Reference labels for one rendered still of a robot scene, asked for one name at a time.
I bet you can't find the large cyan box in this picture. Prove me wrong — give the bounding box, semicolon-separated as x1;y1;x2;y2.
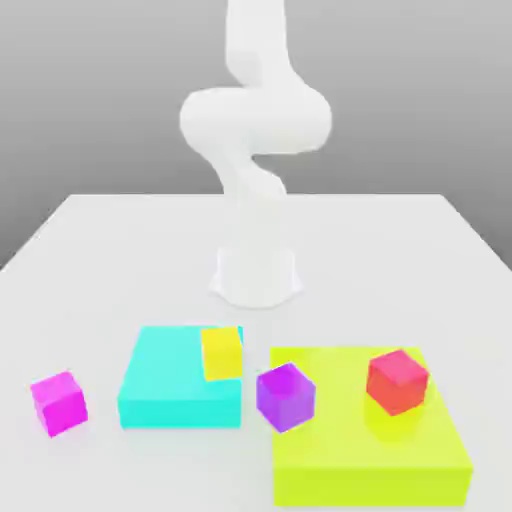
116;325;245;430

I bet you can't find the small yellow cube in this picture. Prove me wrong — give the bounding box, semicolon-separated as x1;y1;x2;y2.
200;325;244;382

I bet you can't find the small magenta cube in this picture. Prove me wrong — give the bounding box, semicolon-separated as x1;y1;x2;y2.
29;370;89;438

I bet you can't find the small red cube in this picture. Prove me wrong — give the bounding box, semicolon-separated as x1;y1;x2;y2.
365;348;431;417

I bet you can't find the small purple cube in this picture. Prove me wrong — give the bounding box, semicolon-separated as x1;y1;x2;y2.
255;361;317;434

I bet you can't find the large lime yellow box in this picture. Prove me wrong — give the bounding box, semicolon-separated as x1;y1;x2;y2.
269;346;475;508

